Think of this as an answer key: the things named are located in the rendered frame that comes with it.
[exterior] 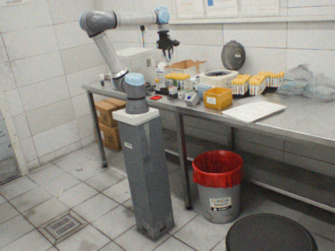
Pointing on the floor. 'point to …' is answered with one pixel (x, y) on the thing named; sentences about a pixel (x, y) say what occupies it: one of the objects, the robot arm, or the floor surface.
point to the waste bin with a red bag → (219, 184)
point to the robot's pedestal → (148, 175)
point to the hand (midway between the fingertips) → (169, 60)
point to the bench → (281, 183)
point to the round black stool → (268, 235)
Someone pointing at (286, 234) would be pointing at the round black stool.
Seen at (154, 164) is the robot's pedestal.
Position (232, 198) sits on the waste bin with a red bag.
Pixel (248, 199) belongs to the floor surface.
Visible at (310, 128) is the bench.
